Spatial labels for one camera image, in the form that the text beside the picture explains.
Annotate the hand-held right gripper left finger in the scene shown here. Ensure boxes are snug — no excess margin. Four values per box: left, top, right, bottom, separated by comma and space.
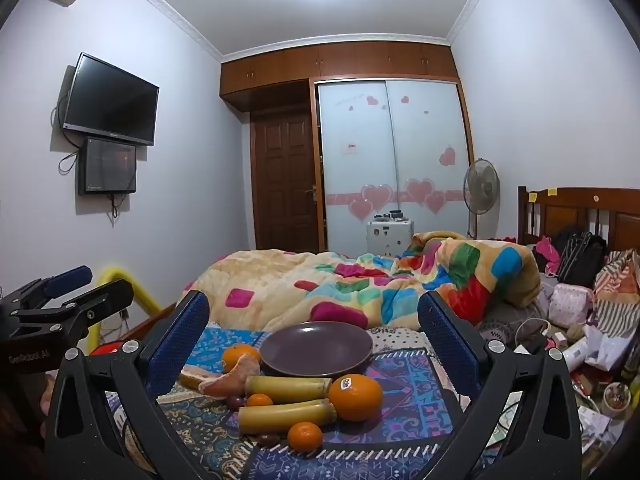
44, 289, 211, 480

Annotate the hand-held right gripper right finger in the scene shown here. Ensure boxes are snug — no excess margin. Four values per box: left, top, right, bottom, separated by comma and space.
417, 290, 583, 480

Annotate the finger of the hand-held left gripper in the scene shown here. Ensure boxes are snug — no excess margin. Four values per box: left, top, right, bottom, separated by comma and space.
10, 279, 135, 348
0, 266, 94, 318

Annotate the medium orange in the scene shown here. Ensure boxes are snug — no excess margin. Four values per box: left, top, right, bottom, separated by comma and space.
222, 344, 262, 373

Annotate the peeled pomelo segment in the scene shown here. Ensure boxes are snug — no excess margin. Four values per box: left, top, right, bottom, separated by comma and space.
198, 354, 261, 401

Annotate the large orange with sticker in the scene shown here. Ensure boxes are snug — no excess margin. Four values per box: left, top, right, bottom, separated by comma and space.
328, 374, 384, 422

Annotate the sugarcane piece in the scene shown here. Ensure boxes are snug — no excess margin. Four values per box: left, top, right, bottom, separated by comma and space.
245, 376, 333, 405
237, 399, 337, 436

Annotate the purple plate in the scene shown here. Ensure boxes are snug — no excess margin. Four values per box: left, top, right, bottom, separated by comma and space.
260, 322, 374, 378

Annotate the blue patterned cloth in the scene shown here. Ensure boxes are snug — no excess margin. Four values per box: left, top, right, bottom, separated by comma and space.
187, 327, 268, 376

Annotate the yellow foam tube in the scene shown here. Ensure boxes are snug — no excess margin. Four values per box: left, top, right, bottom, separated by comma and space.
87, 266, 161, 348

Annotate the white patterned sheet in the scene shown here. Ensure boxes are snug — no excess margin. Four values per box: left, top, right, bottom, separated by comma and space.
367, 327, 436, 358

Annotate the grey patterned pillow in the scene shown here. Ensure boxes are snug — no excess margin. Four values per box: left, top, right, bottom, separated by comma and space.
480, 280, 551, 346

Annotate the purple patterned cloth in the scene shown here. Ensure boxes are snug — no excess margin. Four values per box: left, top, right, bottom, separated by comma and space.
107, 350, 488, 480

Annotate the white appliance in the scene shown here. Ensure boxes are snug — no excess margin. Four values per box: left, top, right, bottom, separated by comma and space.
366, 219, 415, 261

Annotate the colourful patchwork blanket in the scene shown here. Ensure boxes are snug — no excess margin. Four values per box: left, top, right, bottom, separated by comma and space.
182, 231, 542, 333

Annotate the pink clothing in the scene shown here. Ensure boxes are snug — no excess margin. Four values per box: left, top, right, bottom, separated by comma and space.
532, 237, 561, 273

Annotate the pink pouch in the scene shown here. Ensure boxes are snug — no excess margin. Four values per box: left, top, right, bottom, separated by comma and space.
548, 283, 595, 326

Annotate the standing fan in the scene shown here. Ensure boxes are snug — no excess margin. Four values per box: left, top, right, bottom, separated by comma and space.
462, 158, 501, 241

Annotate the black backpack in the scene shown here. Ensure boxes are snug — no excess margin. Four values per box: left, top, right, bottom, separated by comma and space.
556, 230, 608, 288

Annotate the brown wooden door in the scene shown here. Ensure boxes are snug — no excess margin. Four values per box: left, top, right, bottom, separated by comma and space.
249, 102, 321, 253

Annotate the striped bag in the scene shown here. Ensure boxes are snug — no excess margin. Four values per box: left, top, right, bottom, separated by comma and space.
592, 250, 640, 343

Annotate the wooden headboard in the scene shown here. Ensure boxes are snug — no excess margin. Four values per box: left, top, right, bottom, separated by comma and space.
517, 186, 640, 251

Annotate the round cup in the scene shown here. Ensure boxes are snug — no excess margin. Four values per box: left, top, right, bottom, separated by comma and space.
602, 382, 632, 416

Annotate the wardrobe with heart stickers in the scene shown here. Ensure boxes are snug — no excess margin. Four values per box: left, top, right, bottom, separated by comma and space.
220, 42, 476, 256

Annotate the small wall monitor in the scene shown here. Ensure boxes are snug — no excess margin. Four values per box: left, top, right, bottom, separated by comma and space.
77, 136, 138, 197

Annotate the wall television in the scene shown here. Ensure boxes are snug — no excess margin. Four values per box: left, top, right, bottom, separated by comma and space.
62, 52, 161, 147

